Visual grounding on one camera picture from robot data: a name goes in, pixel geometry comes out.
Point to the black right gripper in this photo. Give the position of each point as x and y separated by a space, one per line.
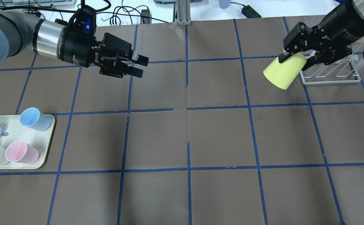
341 23

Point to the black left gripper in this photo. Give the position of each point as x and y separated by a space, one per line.
75 47

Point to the yellow plastic cup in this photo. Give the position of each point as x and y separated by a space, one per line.
283 74

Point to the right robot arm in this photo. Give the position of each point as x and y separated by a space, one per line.
363 12

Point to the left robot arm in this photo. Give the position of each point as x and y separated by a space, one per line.
20 31

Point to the pink plastic cup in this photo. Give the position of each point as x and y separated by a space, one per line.
21 152

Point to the black power adapter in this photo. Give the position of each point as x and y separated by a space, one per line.
249 12

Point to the cream plastic tray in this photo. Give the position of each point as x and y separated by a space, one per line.
38 142

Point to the white wire cup rack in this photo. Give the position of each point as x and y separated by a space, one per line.
346 70

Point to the aluminium frame post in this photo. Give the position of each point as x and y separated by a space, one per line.
182 12

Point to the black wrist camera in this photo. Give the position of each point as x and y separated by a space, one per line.
84 20

